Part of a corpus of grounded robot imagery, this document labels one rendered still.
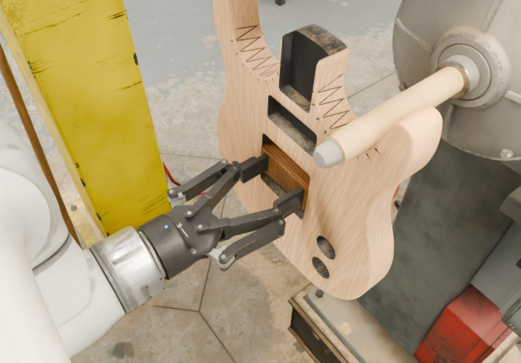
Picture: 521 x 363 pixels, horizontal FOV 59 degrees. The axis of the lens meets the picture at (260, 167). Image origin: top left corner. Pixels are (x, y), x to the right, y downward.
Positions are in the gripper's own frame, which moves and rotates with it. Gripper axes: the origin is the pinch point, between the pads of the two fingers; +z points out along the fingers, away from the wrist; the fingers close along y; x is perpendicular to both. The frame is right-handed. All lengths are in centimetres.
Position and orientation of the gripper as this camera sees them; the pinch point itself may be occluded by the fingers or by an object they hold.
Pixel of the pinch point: (280, 178)
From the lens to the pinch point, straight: 64.3
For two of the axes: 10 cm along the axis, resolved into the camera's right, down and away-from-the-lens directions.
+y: 6.1, 6.1, -5.1
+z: 7.9, -4.5, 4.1
